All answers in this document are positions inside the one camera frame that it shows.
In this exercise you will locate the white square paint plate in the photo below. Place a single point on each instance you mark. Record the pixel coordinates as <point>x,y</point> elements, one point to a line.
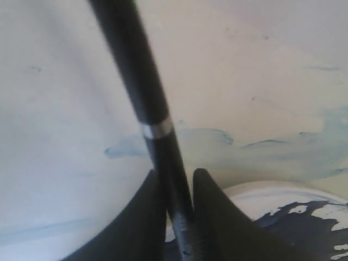
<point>312,221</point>

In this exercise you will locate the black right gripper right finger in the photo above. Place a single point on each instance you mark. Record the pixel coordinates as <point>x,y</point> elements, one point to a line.
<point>226,233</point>

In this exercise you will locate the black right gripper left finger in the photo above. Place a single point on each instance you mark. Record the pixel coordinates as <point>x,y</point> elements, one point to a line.
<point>137,233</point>

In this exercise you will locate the black paintbrush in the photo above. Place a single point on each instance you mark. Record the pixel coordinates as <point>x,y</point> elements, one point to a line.
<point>127,40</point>

